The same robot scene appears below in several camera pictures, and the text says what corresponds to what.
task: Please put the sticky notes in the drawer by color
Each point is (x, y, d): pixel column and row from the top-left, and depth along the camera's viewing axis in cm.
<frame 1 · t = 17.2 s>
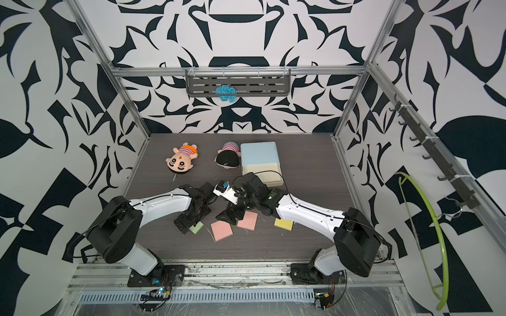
left hand: (199, 216, 89), fingers open
right hand: (221, 203, 76), fingers open
light blue drawer box: (261, 158, 92), point 16 cm above the table
plush doll face up: (180, 160, 99), point 10 cm above the table
plush doll black hair: (228, 157, 104), point 8 cm above the table
green sticky note lower: (196, 229, 86), point 2 cm above the table
pink sticky note left: (221, 230, 87), on the table
pink sticky note right: (252, 222, 88), point 2 cm above the table
teal yarn ball: (226, 93, 93), point 35 cm above the table

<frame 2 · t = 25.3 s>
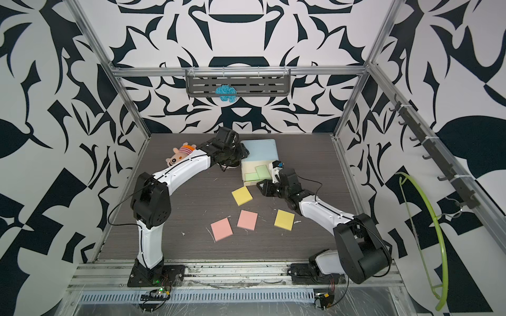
left hand: (246, 150, 91), fingers open
right hand: (260, 181, 87), fingers open
green sticky note lower: (250, 177, 92), point 11 cm above the table
yellow sticky note upper: (242, 195, 97), on the table
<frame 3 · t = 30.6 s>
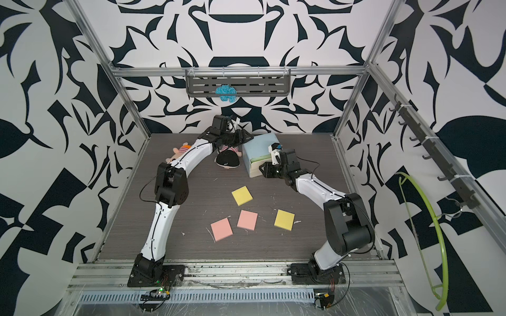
left hand: (251, 134, 98), fingers open
right hand: (262, 163, 90), fingers open
light blue drawer box: (256, 152, 93), point 17 cm above the table
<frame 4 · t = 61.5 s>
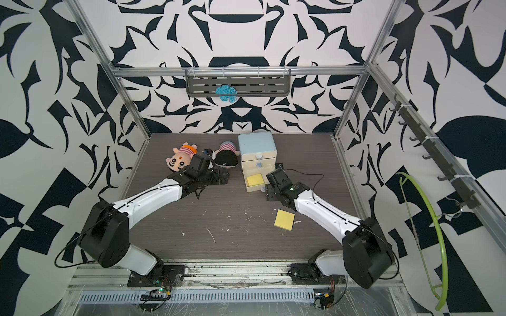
left hand: (221, 170, 88), fingers open
right hand: (275, 186, 87), fingers open
light blue drawer box: (258, 153, 94), point 17 cm above the table
yellow sticky note upper: (255, 180, 101), point 2 cm above the table
